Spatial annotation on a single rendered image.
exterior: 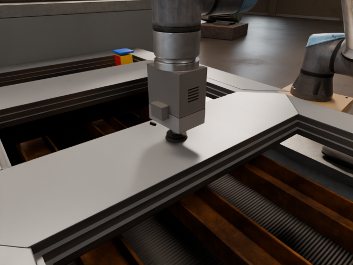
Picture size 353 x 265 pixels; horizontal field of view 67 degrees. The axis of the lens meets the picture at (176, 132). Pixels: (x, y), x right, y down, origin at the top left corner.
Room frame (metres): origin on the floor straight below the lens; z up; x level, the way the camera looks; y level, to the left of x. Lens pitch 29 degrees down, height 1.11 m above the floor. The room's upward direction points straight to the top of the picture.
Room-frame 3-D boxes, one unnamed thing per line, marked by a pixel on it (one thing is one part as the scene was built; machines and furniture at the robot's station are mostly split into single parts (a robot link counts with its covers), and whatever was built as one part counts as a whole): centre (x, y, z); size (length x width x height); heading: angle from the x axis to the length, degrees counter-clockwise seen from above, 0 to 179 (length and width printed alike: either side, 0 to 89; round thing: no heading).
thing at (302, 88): (0.99, -0.53, 0.78); 0.15 x 0.15 x 0.10
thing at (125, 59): (1.06, 0.21, 0.78); 0.05 x 0.05 x 0.19; 38
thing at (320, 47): (0.98, -0.54, 0.90); 0.13 x 0.12 x 0.14; 36
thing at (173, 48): (0.44, 0.00, 1.03); 0.08 x 0.08 x 0.05
